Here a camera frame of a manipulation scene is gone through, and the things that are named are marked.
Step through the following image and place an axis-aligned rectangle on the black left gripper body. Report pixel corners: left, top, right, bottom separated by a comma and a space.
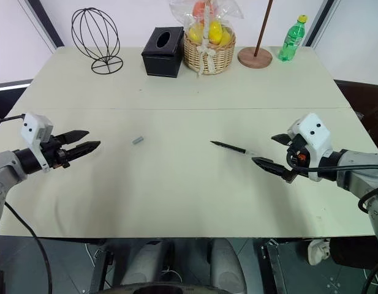
40, 135, 71, 170

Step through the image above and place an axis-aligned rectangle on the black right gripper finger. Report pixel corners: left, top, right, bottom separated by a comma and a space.
271, 133, 295, 148
251, 157, 291, 178

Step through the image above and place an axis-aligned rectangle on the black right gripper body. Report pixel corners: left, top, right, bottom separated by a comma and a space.
282, 134, 309, 184

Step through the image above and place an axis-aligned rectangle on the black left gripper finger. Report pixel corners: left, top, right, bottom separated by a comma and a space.
59, 130, 90, 144
65, 140, 102, 160

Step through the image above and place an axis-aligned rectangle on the black pen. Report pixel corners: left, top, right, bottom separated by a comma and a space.
210, 140, 259, 157

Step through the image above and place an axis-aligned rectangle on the wooden stand with pole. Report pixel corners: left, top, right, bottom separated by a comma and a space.
237, 0, 274, 69

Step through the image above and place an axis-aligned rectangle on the white power adapter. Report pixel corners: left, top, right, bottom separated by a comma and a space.
307, 239, 331, 266

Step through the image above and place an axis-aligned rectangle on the green plastic bottle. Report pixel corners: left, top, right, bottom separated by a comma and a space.
278, 13, 309, 62

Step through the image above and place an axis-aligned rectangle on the grey right robot leg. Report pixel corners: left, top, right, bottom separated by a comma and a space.
209, 238, 248, 293

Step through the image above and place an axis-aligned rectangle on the grey robot leg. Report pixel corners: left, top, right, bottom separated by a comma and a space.
119, 240, 174, 287
209, 238, 248, 293

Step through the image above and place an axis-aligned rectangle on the wicker fruit basket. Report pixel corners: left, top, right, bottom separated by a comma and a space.
168, 0, 244, 76

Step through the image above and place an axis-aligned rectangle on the black leather tissue box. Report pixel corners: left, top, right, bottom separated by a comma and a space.
141, 26, 185, 78

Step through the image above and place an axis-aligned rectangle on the grey left robot leg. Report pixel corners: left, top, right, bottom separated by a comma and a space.
119, 240, 174, 287

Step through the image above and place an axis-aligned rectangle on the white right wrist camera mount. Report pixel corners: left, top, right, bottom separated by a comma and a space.
287, 112, 333, 183

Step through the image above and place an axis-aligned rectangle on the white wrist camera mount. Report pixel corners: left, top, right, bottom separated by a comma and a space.
20, 113, 54, 174
287, 112, 333, 183

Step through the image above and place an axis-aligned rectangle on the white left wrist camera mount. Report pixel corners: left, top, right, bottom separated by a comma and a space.
20, 113, 54, 174

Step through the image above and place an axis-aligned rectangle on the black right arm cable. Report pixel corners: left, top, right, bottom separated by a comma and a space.
285, 148, 378, 294

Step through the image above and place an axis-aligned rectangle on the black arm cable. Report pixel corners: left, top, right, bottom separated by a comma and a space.
285, 148, 378, 294
0, 114, 53, 294

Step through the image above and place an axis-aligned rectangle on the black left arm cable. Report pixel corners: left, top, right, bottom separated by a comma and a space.
0, 114, 53, 294

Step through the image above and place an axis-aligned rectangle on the black table leg frame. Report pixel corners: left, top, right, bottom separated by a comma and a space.
89, 241, 113, 294
257, 238, 289, 294

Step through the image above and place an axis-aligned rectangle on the black wire egg-shaped stand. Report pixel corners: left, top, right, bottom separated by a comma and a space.
71, 7, 124, 75

